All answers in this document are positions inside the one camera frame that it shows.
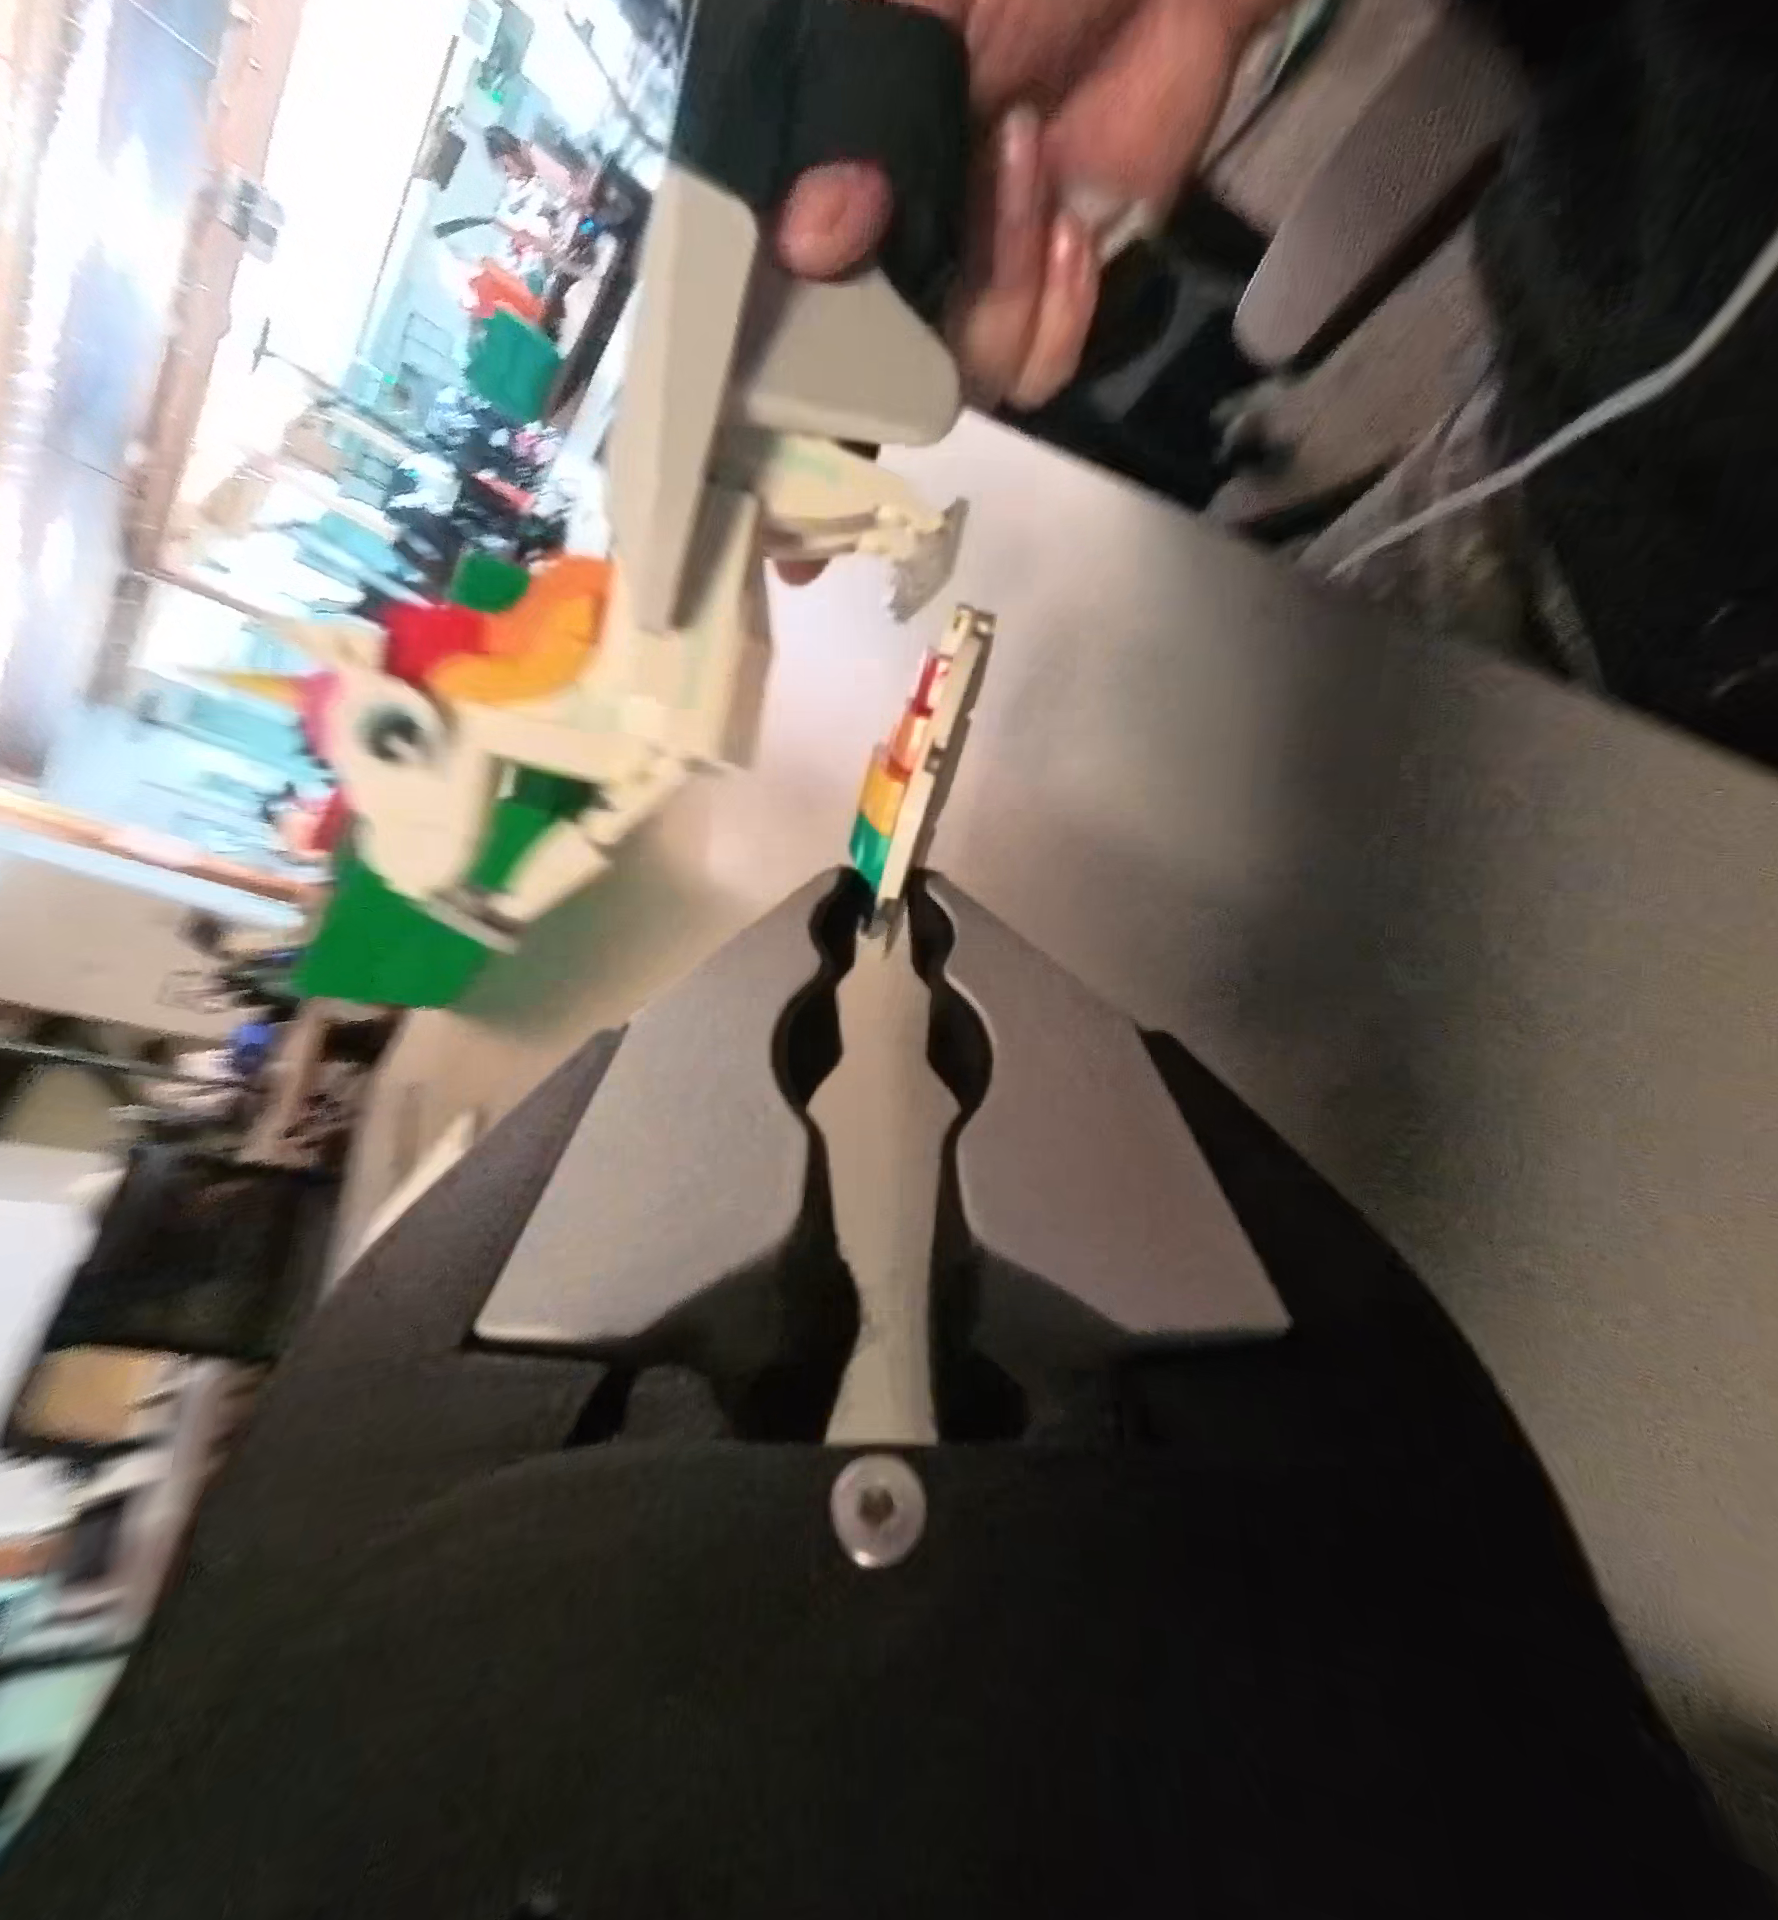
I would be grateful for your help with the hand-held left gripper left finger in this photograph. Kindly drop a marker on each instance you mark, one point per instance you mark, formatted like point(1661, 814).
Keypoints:
point(634, 1185)

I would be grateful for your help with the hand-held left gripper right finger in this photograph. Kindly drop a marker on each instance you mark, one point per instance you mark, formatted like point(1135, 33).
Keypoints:
point(1115, 1185)

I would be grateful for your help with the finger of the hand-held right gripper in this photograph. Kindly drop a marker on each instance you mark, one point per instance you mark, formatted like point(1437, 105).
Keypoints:
point(678, 376)

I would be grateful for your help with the white toy brick unicorn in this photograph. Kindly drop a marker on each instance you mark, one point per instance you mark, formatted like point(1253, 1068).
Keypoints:
point(529, 751)

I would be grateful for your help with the round rainbow brick plate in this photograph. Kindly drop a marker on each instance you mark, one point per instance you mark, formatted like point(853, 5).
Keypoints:
point(926, 751)

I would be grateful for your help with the person's right hand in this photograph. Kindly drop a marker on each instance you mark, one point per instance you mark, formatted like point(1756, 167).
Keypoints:
point(1099, 136)

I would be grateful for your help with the green tote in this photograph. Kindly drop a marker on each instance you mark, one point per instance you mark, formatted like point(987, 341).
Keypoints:
point(514, 361)

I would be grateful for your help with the green plastic bin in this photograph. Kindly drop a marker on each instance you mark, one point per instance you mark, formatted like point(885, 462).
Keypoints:
point(380, 944)

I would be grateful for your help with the person's black shirt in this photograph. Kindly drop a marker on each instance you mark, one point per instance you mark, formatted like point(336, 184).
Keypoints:
point(1699, 376)

